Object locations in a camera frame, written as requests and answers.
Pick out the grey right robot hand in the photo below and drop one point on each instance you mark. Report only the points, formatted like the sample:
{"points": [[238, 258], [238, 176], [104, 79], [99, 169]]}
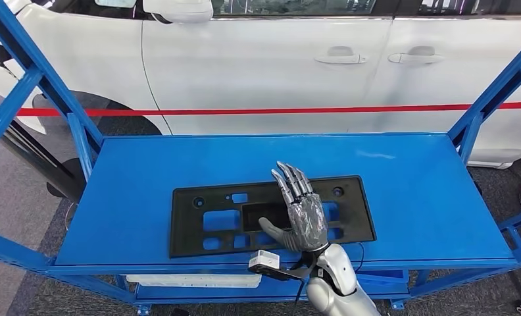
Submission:
{"points": [[306, 222]]}

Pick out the black plastic bracket part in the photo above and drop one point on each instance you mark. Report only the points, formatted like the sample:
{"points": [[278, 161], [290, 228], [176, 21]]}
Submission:
{"points": [[186, 226]]}

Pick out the red barrier belt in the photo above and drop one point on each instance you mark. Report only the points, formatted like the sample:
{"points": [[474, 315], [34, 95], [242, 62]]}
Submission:
{"points": [[286, 110]]}

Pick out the white plastic bin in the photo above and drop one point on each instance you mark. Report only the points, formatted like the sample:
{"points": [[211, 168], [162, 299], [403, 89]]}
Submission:
{"points": [[190, 280]]}

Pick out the white car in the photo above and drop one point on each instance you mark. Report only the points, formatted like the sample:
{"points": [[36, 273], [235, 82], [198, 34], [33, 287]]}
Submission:
{"points": [[243, 65]]}

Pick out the black stanchion with dark base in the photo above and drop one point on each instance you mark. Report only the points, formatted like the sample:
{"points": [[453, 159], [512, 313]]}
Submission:
{"points": [[64, 179]]}

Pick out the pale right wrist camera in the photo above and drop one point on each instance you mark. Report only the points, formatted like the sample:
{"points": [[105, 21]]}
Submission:
{"points": [[265, 261]]}

